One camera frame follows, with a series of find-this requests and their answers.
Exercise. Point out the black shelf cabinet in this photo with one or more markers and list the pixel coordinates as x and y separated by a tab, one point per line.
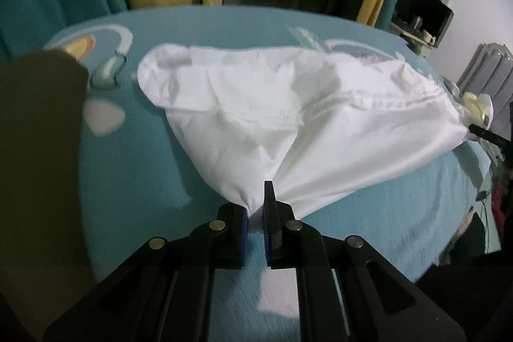
417	16

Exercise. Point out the grey padded headboard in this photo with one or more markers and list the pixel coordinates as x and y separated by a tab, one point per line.
490	72

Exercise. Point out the white large garment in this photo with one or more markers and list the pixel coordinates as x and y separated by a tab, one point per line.
318	125

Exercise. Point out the teal cartoon bed sheet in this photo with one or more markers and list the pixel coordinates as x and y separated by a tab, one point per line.
136	181

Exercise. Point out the dark olive pillow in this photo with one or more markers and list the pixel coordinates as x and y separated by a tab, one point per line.
45	267

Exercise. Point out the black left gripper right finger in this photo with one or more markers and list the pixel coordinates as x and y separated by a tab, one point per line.
346	290

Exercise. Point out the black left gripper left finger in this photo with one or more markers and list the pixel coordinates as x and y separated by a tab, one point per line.
163	291

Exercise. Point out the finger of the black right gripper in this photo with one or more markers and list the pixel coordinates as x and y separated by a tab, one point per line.
489	136

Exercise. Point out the yellow white folded cloth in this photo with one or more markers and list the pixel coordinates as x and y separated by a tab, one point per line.
481	108

